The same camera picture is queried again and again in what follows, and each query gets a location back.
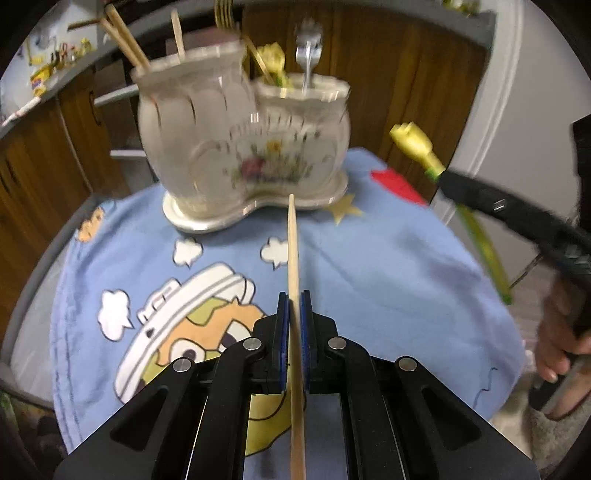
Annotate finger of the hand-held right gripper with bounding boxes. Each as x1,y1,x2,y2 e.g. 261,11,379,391
436,169,591,288

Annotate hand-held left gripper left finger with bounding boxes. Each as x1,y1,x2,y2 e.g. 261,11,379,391
53,291,291,480

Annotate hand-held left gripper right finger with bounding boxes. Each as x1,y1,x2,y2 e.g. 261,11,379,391
299,290,541,480

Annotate yellow green plastic utensil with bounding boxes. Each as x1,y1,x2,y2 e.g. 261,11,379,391
389,121,515,305
256,42,290,88

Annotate cream ceramic utensil holder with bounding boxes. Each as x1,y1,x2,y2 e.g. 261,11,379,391
130,39,352,234

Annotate person's right hand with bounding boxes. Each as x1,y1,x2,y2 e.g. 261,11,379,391
534,277,591,385

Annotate blue cartoon printed blanket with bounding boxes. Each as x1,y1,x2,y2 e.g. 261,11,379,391
50,147,528,480

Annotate brown wooden cabinet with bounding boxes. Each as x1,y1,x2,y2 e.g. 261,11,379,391
0,69,140,324
240,0,493,205

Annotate silver metal fork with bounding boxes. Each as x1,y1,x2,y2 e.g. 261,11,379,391
294,18,323,91

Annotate white fluffy rug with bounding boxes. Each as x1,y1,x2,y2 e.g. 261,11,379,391
488,382,583,468

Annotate black built-in oven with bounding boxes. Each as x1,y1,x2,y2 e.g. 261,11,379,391
92,28,168,186

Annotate gold metal fork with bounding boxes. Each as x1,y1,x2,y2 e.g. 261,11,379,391
214,0,279,86

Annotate grey kitchen countertop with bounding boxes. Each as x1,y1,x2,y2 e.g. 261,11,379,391
0,0,498,140

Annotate white rolled cloth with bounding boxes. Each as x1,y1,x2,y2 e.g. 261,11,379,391
0,93,43,128

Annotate yellow labelled packet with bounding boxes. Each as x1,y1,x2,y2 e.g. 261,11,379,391
30,67,52,96

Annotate white door frame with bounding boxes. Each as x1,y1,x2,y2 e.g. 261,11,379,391
429,0,528,224

